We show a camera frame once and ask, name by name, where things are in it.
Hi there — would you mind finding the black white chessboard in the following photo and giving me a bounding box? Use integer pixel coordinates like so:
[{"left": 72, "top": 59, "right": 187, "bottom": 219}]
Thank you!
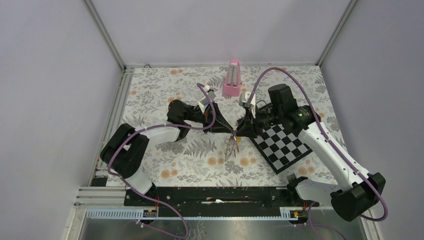
[{"left": 250, "top": 124, "right": 313, "bottom": 175}]

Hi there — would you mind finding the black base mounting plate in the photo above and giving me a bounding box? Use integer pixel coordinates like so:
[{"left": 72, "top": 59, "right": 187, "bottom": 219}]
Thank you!
[{"left": 124, "top": 186, "right": 311, "bottom": 218}]

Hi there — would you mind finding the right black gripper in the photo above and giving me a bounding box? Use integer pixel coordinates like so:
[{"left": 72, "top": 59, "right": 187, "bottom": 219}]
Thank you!
[{"left": 236, "top": 104, "right": 283, "bottom": 139}]

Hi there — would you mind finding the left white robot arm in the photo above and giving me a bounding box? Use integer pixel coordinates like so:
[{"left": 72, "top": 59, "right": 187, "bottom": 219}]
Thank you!
[{"left": 99, "top": 100, "right": 233, "bottom": 206}]

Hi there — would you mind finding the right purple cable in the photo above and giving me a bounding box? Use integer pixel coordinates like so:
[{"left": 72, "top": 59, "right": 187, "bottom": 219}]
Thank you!
[{"left": 245, "top": 67, "right": 389, "bottom": 240}]

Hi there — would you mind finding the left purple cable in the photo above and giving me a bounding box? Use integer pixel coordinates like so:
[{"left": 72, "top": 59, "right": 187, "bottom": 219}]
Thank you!
[{"left": 107, "top": 82, "right": 217, "bottom": 239}]

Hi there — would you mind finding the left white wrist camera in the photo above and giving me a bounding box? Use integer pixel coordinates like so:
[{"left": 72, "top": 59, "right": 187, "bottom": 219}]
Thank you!
[{"left": 197, "top": 84, "right": 216, "bottom": 113}]

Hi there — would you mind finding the floral patterned table mat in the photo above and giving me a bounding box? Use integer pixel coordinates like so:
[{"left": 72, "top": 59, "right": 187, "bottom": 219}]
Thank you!
[{"left": 122, "top": 65, "right": 344, "bottom": 187}]

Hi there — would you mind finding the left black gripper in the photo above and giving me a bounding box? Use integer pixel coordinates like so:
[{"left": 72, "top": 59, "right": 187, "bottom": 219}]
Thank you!
[{"left": 184, "top": 100, "right": 234, "bottom": 134}]

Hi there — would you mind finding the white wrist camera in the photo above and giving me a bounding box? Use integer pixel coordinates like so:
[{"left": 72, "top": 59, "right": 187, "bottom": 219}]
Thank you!
[
  {"left": 197, "top": 84, "right": 216, "bottom": 113},
  {"left": 239, "top": 91, "right": 257, "bottom": 119}
]

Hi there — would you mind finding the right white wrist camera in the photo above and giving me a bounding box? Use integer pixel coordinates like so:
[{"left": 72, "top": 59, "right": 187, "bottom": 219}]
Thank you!
[{"left": 239, "top": 91, "right": 257, "bottom": 119}]

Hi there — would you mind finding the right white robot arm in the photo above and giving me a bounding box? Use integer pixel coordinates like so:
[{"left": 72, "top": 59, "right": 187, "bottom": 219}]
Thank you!
[{"left": 236, "top": 83, "right": 386, "bottom": 222}]

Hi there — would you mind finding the pink metronome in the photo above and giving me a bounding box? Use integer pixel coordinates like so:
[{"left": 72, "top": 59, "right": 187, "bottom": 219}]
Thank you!
[{"left": 222, "top": 59, "right": 241, "bottom": 97}]

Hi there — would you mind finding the purple cable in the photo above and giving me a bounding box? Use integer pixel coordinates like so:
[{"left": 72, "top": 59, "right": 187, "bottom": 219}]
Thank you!
[
  {"left": 245, "top": 67, "right": 389, "bottom": 240},
  {"left": 107, "top": 82, "right": 217, "bottom": 239}
]

